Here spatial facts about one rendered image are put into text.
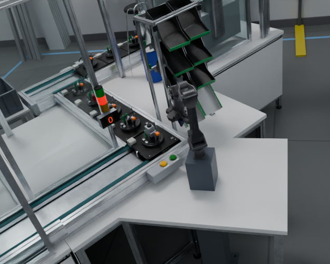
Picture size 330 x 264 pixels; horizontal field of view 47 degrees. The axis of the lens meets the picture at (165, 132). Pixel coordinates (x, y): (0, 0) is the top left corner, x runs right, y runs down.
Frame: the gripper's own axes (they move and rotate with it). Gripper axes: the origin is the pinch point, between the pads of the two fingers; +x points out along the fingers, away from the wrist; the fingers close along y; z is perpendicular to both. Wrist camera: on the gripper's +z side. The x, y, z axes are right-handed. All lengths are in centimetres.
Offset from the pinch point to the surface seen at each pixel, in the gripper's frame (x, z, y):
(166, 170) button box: 18.3, 22.3, 7.4
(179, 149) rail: 16.4, 5.3, 2.1
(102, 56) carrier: 21, -48, -151
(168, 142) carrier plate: 15.6, 5.8, -6.7
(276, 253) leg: 43, 12, 75
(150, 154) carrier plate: 16.2, 19.8, -8.3
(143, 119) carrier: 17.0, -1.7, -39.5
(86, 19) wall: 89, -192, -416
